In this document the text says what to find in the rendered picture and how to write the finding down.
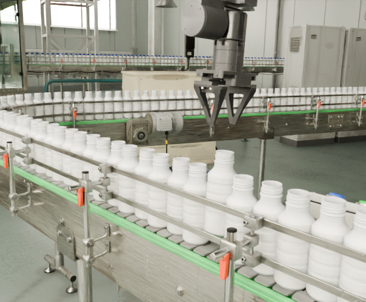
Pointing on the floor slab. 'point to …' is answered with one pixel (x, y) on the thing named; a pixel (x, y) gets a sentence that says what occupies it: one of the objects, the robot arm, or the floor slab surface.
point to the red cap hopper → (69, 35)
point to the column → (154, 29)
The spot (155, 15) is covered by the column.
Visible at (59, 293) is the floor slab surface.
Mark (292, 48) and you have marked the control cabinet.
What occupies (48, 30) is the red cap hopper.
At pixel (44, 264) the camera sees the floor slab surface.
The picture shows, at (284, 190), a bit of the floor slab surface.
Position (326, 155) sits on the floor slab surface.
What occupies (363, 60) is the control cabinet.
